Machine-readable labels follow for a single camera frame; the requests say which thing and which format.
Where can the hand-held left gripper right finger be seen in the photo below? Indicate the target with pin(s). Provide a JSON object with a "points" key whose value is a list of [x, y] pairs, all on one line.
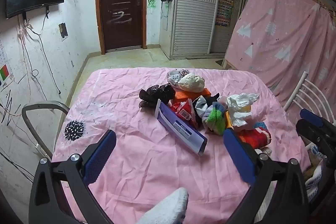
{"points": [[237, 153]]}

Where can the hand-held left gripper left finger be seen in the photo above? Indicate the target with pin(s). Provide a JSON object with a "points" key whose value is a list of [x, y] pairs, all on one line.
{"points": [[101, 155]]}

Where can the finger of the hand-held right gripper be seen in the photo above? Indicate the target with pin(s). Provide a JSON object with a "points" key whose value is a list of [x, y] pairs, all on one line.
{"points": [[311, 117], [309, 132]]}

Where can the white plastic bag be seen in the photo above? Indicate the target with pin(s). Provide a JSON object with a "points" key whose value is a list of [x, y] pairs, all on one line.
{"points": [[240, 106]]}

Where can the black plastic bag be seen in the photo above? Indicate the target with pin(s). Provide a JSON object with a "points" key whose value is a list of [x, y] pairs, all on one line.
{"points": [[160, 92]]}

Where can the person's right hand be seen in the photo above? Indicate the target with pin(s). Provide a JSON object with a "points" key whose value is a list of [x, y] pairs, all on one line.
{"points": [[316, 179]]}

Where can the person's left hand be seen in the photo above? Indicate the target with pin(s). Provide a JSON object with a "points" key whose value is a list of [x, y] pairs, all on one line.
{"points": [[170, 208]]}

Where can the red knit cloth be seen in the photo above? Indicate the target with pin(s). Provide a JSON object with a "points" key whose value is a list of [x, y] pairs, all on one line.
{"points": [[252, 138]]}

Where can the white metal chair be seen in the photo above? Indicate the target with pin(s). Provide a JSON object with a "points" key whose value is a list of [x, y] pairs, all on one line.
{"points": [[304, 90]]}

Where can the orange packet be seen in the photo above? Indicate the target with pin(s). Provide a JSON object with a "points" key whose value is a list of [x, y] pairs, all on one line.
{"points": [[229, 121]]}

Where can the green blue cloth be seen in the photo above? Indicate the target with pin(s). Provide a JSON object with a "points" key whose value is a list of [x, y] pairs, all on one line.
{"points": [[215, 119]]}

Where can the pink tablecloth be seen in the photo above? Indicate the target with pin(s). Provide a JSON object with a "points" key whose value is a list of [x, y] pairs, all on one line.
{"points": [[126, 119]]}

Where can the black cloth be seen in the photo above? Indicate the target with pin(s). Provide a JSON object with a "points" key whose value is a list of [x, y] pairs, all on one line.
{"points": [[211, 100]]}

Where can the grey white sock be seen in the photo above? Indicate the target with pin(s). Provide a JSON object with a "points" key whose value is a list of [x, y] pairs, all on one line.
{"points": [[200, 106]]}

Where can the blue white carton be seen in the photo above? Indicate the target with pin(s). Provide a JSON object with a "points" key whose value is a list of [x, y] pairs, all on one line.
{"points": [[178, 127]]}

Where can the red packet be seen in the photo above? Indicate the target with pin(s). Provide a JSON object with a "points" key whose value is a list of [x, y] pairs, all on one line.
{"points": [[183, 111]]}

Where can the orange box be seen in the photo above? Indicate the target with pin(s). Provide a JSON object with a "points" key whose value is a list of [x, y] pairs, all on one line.
{"points": [[183, 95]]}

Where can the grey metal chair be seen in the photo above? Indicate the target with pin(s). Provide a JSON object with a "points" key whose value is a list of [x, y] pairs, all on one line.
{"points": [[31, 108]]}

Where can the beige crumpled cloth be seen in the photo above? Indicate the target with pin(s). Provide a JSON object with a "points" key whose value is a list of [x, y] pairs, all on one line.
{"points": [[191, 82]]}

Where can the pink tree print curtain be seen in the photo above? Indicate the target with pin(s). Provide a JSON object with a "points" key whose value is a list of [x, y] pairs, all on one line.
{"points": [[278, 37]]}

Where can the dotted grey white bag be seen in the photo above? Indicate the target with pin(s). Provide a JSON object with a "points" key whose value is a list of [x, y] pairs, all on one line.
{"points": [[174, 78]]}

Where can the white slatted wardrobe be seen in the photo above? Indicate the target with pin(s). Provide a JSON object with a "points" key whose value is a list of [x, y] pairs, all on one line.
{"points": [[194, 16]]}

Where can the dark brown door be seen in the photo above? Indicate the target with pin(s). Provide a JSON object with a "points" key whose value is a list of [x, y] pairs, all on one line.
{"points": [[122, 3]]}

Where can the red green wall sticker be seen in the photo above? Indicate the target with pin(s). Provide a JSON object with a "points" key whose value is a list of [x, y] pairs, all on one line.
{"points": [[4, 73]]}

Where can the open wall socket box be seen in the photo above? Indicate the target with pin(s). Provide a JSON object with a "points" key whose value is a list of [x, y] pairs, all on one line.
{"points": [[63, 31]]}

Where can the colourful wall poster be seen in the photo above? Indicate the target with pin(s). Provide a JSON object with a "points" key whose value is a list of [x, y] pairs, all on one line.
{"points": [[224, 8]]}

